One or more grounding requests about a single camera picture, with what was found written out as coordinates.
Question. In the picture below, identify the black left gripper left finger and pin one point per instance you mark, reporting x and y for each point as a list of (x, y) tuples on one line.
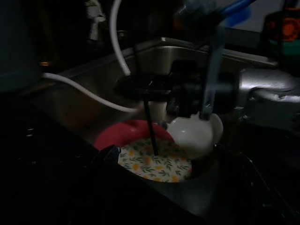
[(105, 182)]

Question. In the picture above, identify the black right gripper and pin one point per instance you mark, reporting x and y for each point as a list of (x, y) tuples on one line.
[(187, 98)]

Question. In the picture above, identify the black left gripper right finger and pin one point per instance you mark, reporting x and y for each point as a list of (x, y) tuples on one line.
[(234, 187)]

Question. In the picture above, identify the pink plate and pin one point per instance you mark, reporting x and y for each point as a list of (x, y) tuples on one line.
[(117, 133)]

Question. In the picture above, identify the floral patterned plate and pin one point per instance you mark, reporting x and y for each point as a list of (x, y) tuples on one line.
[(159, 168)]

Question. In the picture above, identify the chrome kitchen faucet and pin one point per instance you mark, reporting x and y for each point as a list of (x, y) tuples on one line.
[(93, 23)]

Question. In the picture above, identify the stainless steel sink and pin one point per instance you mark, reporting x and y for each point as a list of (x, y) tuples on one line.
[(98, 70)]

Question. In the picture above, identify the white bowl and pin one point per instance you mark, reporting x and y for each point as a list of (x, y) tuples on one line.
[(194, 138)]

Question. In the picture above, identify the white cutting board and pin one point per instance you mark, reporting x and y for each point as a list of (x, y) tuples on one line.
[(262, 16)]

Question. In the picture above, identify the green sponge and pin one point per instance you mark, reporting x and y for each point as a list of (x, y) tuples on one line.
[(293, 48)]

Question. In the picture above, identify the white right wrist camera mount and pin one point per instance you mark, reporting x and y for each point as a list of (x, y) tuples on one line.
[(212, 70)]

